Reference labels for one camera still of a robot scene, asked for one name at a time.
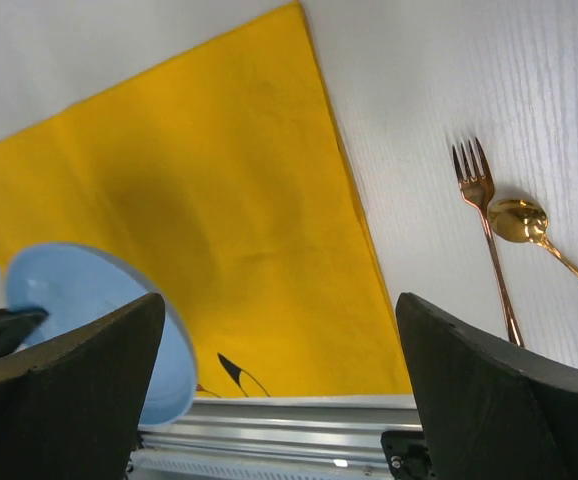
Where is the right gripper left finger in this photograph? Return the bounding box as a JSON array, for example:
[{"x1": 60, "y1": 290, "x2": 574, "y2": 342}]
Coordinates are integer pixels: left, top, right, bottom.
[{"x1": 0, "y1": 293, "x2": 165, "y2": 479}]

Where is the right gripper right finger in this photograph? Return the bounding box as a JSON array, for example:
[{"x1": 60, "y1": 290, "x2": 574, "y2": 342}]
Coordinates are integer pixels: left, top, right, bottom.
[{"x1": 395, "y1": 293, "x2": 578, "y2": 479}]

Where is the light blue plate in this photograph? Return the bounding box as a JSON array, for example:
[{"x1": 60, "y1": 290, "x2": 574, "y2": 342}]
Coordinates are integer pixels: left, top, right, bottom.
[{"x1": 5, "y1": 242, "x2": 198, "y2": 427}]

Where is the rose gold fork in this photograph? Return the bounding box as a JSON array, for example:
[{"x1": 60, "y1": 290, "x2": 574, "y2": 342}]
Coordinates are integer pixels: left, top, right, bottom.
[{"x1": 451, "y1": 137, "x2": 525, "y2": 347}]

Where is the yellow cartoon placemat cloth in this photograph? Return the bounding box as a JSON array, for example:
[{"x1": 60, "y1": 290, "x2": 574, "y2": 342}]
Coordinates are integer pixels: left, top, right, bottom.
[{"x1": 0, "y1": 2, "x2": 411, "y2": 398}]

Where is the gold spoon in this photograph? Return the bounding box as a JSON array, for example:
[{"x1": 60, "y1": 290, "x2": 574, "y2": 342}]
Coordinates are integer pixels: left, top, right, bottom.
[{"x1": 488, "y1": 199, "x2": 578, "y2": 278}]

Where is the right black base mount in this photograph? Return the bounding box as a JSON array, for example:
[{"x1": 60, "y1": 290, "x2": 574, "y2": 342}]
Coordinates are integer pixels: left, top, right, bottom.
[{"x1": 380, "y1": 430, "x2": 437, "y2": 480}]

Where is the aluminium rail frame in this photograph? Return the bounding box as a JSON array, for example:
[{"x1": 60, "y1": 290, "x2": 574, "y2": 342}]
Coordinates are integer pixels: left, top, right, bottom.
[{"x1": 140, "y1": 395, "x2": 423, "y2": 461}]

